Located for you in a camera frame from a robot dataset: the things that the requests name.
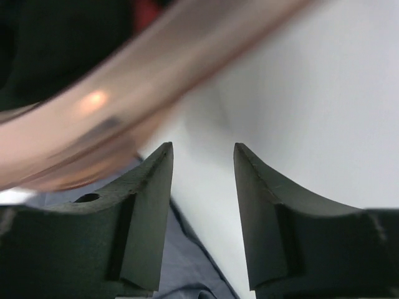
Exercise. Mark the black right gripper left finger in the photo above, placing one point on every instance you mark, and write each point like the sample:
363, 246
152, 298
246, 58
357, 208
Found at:
107, 244

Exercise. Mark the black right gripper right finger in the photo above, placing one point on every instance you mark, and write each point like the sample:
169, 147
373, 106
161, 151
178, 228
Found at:
299, 244

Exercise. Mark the pink plastic laundry basket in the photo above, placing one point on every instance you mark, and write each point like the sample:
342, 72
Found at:
96, 126

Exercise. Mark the light blue table mat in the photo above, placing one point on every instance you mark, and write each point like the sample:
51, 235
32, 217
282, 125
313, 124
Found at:
316, 100

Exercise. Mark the black garment pile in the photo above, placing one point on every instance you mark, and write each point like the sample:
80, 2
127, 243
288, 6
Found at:
48, 45

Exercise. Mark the red garment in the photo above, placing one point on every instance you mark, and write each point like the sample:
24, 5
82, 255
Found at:
145, 11

